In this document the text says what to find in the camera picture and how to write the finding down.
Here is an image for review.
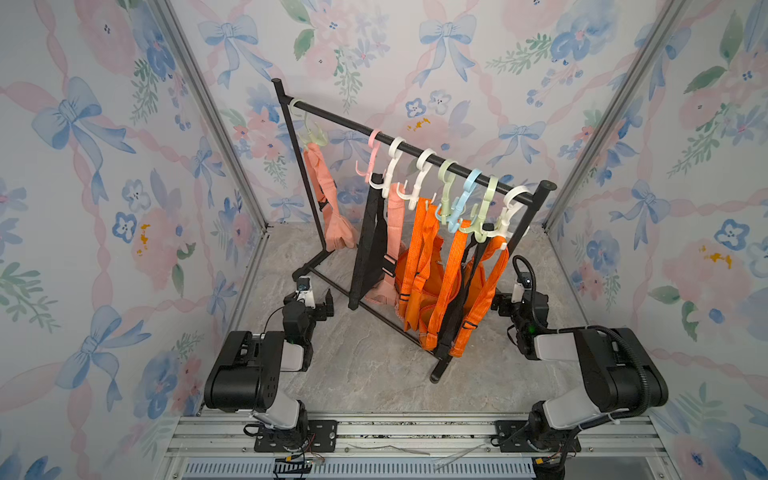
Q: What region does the white plastic hook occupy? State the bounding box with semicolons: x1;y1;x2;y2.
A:
396;148;435;211
368;136;405;199

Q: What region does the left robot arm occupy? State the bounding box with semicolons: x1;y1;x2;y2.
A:
204;291;338;456

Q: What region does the orange bag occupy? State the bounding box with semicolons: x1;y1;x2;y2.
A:
414;230;468;351
396;198;444;332
450;236;510;358

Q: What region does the black corrugated cable conduit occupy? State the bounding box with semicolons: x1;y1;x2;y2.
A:
511;254;655;421

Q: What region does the black metal clothes rack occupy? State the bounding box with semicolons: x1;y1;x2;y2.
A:
271;78;558;384

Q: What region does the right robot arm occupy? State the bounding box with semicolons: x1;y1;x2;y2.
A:
491;289;669;453

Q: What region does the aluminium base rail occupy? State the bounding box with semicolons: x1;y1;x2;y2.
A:
152;410;682;480

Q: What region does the white hook far right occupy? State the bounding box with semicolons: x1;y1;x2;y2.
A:
494;185;531;241

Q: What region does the green plastic hook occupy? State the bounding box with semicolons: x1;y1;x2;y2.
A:
436;159;456;225
470;176;498;244

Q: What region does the pink bag with buckle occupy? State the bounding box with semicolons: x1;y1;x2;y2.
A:
366;184;405;306

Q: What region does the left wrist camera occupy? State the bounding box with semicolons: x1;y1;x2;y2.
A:
296;276;315;308

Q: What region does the blue plastic hook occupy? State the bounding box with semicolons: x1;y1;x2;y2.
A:
447;169;482;234

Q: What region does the pink plastic hook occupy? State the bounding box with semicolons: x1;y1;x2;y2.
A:
355;129;381;183

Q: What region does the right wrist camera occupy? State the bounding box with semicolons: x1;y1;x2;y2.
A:
512;272;533;302

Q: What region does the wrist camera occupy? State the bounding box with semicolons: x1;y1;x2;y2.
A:
296;276;315;308
512;272;533;302

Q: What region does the pink bag far left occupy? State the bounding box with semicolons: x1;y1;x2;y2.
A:
303;143;358;251

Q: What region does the black strap bag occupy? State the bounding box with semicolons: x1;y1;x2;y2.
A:
433;233;500;357

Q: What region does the pale green hook far left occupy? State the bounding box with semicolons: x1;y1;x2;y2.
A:
288;98;329;149

